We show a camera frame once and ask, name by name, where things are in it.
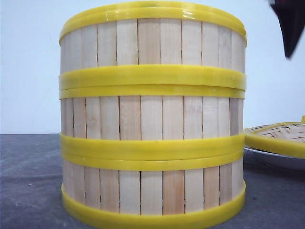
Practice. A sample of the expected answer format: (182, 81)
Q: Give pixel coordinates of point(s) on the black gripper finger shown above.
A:
(291, 16)

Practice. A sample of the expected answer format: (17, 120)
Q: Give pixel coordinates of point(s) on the woven bamboo steamer lid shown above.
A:
(286, 138)

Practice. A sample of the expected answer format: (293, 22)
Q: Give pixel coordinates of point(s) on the bamboo steamer basket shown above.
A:
(121, 198)
(151, 129)
(153, 48)

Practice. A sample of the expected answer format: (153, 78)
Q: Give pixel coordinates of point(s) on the white plate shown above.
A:
(277, 160)

